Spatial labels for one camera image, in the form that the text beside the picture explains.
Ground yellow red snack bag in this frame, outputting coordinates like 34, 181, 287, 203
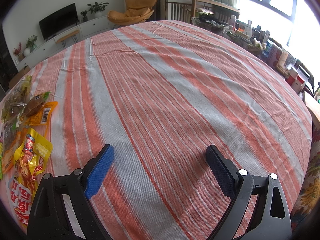
9, 127, 53, 228

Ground small brown meat packet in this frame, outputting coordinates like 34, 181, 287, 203
23, 91, 51, 118

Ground floral cushion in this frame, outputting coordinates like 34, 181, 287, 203
290, 124, 320, 231

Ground red striped tablecloth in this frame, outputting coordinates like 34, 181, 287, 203
0, 19, 314, 240

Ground brown cardboard box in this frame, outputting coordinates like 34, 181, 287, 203
9, 66, 30, 89

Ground cluttered windowsill items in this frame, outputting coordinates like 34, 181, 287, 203
191, 13, 319, 101

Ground small wooden bench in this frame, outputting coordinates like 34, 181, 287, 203
55, 29, 80, 49

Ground red flower vase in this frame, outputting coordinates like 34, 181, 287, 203
13, 43, 23, 62

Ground leafy plant white vase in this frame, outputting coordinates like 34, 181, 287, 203
23, 35, 37, 57

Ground white tv cabinet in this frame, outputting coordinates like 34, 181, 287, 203
16, 16, 110, 71

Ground small dark potted plant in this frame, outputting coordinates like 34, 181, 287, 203
80, 10, 88, 22

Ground black flat television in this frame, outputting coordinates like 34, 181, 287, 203
39, 3, 79, 40

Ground green potted plant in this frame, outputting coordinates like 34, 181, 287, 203
86, 2, 109, 15

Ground orange lounge chair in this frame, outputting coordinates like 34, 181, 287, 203
107, 0, 158, 27

